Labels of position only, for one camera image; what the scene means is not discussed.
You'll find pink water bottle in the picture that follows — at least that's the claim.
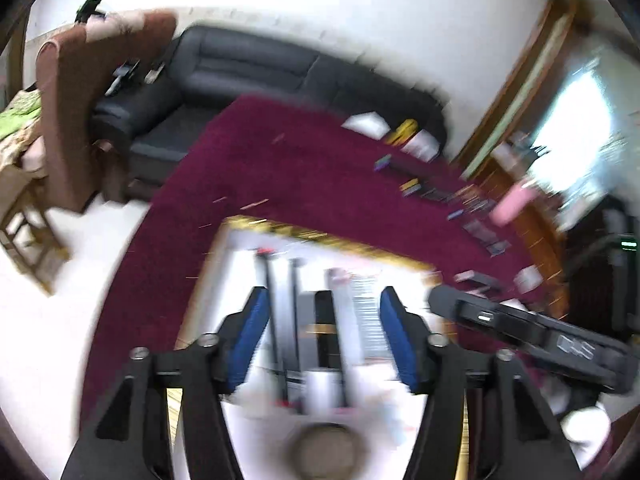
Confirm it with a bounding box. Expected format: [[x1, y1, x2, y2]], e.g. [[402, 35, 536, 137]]
[[489, 184, 537, 227]]

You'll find window with wooden frame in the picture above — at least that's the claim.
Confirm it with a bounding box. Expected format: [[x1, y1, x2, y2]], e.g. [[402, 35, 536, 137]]
[[451, 0, 640, 243]]

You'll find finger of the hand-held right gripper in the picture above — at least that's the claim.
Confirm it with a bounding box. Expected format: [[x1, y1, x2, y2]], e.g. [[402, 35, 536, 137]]
[[428, 284, 548, 347]]

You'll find black bottle with gold band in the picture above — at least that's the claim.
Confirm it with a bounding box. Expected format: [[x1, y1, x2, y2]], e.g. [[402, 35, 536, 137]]
[[312, 289, 343, 372]]

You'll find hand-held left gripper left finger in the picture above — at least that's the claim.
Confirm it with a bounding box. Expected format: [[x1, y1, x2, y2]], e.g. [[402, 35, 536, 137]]
[[60, 285, 274, 480]]

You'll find dark equipment with green light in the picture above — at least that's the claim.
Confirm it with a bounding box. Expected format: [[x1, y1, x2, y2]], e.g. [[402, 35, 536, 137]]
[[564, 194, 640, 343]]

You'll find floral and green cloth pile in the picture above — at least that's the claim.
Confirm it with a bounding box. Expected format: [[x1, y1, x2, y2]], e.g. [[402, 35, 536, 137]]
[[0, 89, 45, 173]]

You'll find wooden stool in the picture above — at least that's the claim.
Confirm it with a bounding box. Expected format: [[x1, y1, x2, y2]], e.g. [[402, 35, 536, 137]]
[[0, 160, 72, 297]]

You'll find black handheld device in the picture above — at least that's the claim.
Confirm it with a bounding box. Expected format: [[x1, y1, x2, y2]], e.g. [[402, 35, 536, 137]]
[[104, 60, 142, 97]]

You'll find brown armchair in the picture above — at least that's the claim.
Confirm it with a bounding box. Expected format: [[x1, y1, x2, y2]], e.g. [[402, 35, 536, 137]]
[[34, 9, 179, 213]]

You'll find black leather sofa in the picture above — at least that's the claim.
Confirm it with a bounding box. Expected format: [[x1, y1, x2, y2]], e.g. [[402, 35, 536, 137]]
[[91, 24, 447, 203]]

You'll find yellow item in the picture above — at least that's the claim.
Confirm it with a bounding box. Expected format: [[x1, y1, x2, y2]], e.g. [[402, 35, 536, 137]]
[[389, 119, 420, 145]]

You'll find small white box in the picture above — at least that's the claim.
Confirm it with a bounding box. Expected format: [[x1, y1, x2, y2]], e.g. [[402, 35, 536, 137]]
[[514, 266, 542, 292]]

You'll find white plastic bag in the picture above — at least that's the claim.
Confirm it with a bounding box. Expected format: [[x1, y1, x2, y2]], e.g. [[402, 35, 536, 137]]
[[401, 129, 442, 162]]

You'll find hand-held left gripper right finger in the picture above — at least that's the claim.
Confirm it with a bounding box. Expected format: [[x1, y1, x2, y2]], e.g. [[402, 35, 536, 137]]
[[378, 284, 586, 480]]

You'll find white tray with gold rim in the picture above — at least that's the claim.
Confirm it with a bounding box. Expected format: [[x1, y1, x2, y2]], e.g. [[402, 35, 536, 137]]
[[172, 214, 473, 480]]

